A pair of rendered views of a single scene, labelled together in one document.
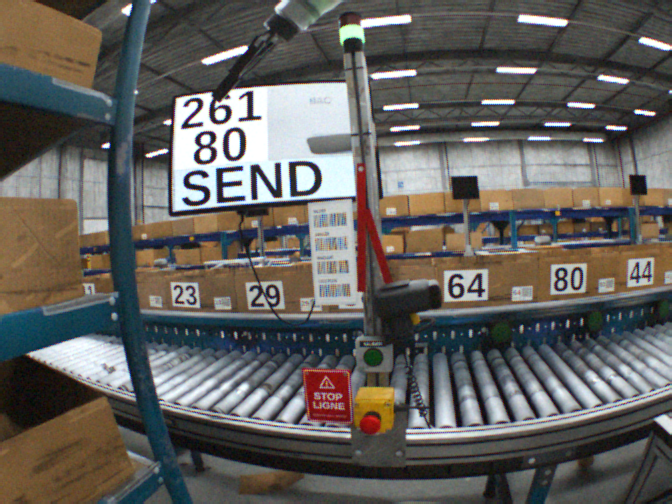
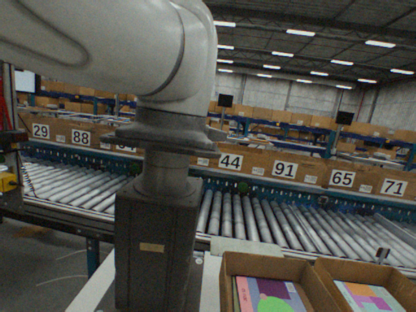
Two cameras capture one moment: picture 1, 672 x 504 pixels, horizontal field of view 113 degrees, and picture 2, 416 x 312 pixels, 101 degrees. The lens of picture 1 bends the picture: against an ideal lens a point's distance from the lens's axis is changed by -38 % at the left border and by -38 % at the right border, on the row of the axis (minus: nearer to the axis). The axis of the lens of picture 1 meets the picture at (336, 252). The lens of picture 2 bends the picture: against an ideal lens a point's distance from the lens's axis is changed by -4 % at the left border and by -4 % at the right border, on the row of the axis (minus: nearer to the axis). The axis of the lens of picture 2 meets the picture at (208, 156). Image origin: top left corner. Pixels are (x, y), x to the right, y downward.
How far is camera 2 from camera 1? 0.89 m
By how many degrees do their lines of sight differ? 13
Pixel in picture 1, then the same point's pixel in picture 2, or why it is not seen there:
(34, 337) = not seen: outside the picture
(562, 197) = (284, 116)
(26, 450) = not seen: outside the picture
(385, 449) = (15, 203)
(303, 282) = (58, 127)
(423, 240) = not seen: hidden behind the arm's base
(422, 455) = (30, 210)
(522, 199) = (258, 113)
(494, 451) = (59, 218)
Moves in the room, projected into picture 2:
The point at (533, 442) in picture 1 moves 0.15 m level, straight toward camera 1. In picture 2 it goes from (76, 220) to (37, 235)
